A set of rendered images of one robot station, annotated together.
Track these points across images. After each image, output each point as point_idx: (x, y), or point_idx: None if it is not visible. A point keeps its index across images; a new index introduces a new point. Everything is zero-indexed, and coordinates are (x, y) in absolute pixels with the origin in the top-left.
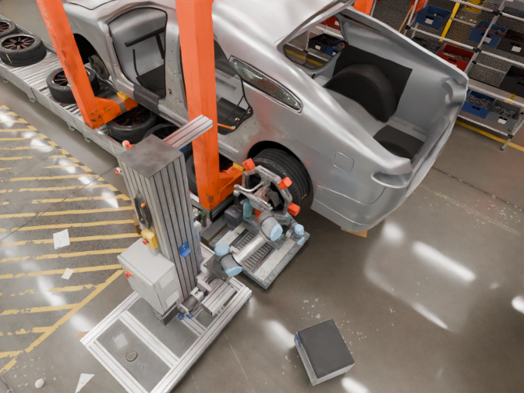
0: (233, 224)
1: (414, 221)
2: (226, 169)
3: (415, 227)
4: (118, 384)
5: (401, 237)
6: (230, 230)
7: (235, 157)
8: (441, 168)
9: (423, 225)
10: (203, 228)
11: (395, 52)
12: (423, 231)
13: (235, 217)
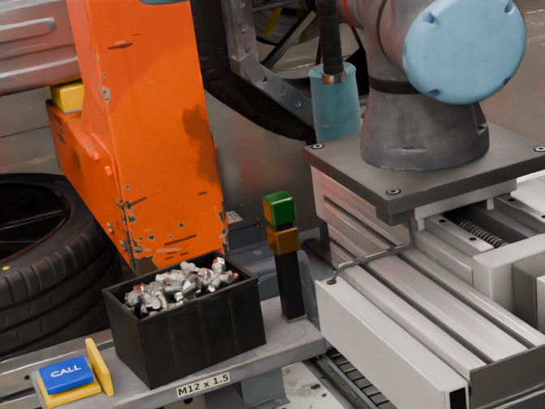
0: (306, 303)
1: (495, 100)
2: (2, 218)
3: (518, 102)
4: None
5: (542, 122)
6: (277, 404)
7: (69, 37)
8: (349, 50)
9: (519, 93)
10: (307, 321)
11: None
12: (541, 96)
13: (298, 256)
